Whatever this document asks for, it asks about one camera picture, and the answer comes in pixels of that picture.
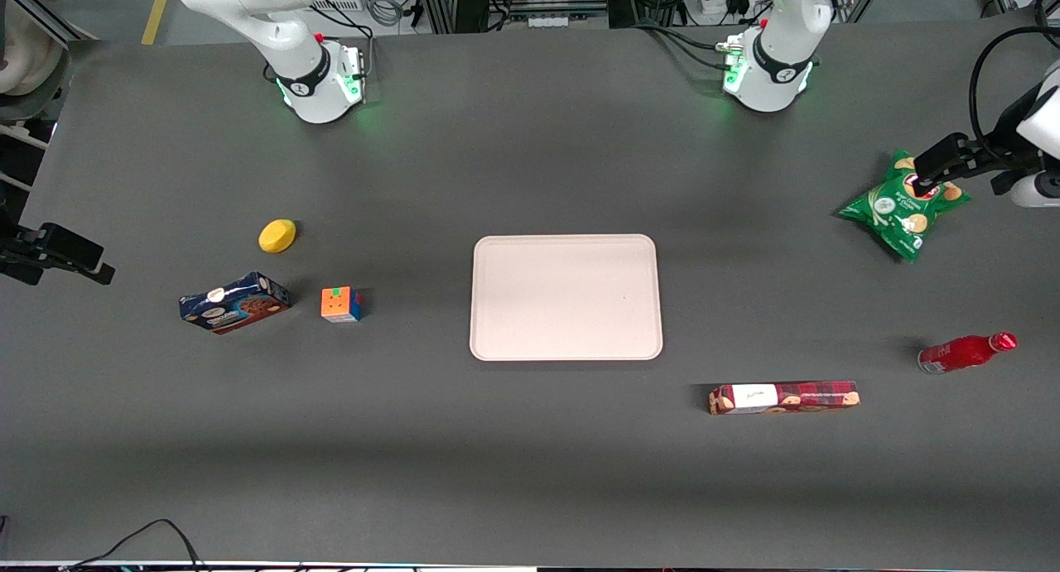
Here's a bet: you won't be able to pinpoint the green chips bag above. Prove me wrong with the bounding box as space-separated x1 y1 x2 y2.
836 148 973 264

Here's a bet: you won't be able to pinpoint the black right arm base cable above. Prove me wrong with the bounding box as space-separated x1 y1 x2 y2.
263 0 375 84

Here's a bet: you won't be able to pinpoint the red tartan cookie box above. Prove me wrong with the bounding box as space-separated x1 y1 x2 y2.
708 380 861 416

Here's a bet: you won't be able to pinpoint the blue cookie box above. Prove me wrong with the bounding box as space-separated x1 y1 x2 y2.
178 271 292 335

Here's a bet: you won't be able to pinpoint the black left arm base cables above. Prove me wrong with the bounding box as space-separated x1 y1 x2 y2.
634 22 734 72

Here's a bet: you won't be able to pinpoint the beige rectangular tray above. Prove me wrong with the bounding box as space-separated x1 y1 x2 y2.
469 233 664 363

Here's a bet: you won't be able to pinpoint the grey coiled cable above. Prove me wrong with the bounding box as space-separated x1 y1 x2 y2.
364 0 408 28

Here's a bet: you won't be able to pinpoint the colourful puzzle cube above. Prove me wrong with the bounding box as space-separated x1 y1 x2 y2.
320 286 363 324

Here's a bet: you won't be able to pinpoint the beige chair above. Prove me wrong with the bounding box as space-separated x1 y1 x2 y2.
0 0 72 98

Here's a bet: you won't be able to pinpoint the yellow lemon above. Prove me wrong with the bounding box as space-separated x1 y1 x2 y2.
258 219 298 254

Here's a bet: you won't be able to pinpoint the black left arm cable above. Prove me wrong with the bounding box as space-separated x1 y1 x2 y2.
970 24 1060 152

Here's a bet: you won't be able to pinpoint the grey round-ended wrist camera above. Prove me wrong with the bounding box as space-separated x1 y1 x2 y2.
1009 170 1060 209

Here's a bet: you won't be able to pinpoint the thin black table-edge cable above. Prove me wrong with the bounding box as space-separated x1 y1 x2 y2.
58 518 208 572

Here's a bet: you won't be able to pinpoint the red bottle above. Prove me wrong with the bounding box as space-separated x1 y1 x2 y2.
917 331 1019 376

